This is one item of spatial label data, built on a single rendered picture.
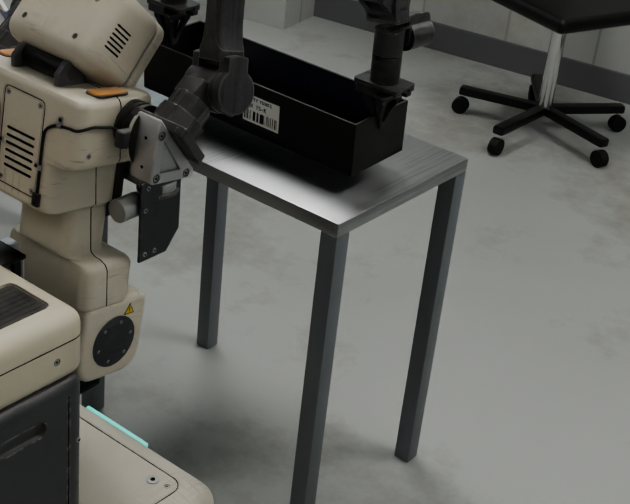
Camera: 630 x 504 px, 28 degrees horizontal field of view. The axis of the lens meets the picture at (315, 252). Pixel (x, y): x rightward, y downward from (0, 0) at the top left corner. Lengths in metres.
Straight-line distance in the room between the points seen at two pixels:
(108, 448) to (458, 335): 1.32
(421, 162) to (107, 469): 0.89
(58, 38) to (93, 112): 0.14
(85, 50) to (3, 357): 0.51
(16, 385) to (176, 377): 1.32
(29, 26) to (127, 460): 0.90
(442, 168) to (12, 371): 1.07
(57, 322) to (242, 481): 1.06
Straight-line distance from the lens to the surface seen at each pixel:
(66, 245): 2.25
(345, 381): 3.31
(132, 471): 2.53
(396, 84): 2.42
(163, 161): 2.07
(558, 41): 4.84
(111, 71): 2.12
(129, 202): 2.24
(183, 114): 2.06
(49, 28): 2.14
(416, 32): 2.41
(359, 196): 2.46
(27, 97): 2.14
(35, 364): 1.99
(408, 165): 2.61
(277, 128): 2.53
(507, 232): 4.18
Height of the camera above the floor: 1.89
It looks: 29 degrees down
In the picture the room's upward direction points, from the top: 6 degrees clockwise
